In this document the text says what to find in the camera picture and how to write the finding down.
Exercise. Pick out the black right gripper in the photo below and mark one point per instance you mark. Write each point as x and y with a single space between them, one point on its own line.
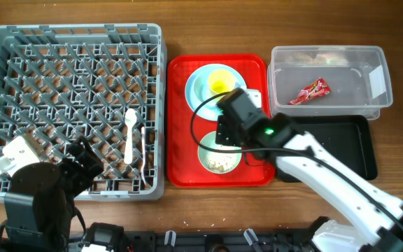
224 133

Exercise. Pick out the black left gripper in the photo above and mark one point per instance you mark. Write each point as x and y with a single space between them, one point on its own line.
82 178

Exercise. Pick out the rice and food scraps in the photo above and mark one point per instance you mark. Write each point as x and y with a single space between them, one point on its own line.
221 162

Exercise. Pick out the mint green bowl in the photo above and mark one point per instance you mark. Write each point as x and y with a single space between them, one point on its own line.
209 141

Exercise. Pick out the white plastic fork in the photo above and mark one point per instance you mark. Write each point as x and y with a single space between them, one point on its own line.
143 154

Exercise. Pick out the white plastic spoon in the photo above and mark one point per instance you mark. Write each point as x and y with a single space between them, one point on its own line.
130 121

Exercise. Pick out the red snack wrapper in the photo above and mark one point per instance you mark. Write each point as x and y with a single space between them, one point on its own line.
318 88

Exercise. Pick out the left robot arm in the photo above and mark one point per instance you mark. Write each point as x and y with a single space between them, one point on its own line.
40 201

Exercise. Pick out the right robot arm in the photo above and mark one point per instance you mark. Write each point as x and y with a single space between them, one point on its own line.
375 217

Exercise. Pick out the grey dishwasher rack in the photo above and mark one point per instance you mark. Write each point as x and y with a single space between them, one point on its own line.
59 82

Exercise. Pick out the yellow plastic cup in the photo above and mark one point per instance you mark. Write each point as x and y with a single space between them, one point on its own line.
221 80

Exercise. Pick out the light blue bowl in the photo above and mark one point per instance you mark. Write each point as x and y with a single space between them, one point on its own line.
200 90

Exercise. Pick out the light blue plate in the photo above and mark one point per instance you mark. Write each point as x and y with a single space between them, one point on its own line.
209 111

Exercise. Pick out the red plastic tray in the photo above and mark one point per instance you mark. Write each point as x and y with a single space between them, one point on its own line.
183 166

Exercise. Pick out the clear plastic bin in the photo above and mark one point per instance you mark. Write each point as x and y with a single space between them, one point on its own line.
357 75

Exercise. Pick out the black tray bin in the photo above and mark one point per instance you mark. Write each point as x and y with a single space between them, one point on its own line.
346 137

